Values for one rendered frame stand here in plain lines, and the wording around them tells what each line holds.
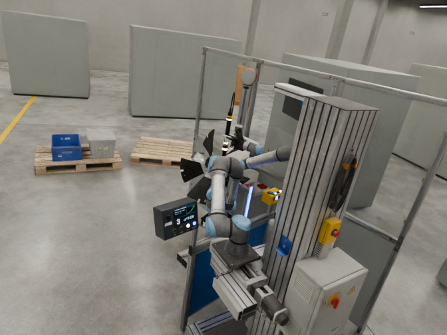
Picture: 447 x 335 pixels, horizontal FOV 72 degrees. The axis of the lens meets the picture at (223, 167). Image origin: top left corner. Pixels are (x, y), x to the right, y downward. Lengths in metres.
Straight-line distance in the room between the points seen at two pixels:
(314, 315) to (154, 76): 6.80
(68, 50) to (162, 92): 2.72
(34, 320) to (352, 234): 2.65
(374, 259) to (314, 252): 1.16
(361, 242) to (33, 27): 8.47
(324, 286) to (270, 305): 0.33
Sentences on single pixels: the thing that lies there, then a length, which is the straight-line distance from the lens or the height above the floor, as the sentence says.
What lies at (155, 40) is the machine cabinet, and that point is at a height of 1.81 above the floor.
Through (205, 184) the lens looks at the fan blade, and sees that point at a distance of 2.62.
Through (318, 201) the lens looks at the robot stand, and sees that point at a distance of 1.55.
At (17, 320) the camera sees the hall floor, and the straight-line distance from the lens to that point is 3.12.
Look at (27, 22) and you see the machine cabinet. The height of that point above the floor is 1.77.
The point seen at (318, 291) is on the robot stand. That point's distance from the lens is 1.65.
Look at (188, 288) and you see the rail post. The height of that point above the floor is 0.47.
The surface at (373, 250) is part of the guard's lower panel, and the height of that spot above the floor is 0.82.
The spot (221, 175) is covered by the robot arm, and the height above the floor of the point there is 1.43.
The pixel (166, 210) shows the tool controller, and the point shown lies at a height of 1.25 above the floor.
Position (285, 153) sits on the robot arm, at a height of 1.58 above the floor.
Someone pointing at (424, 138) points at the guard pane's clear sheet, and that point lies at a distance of 2.51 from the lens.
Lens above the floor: 2.26
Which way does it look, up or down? 24 degrees down
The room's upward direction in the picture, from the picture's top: 9 degrees clockwise
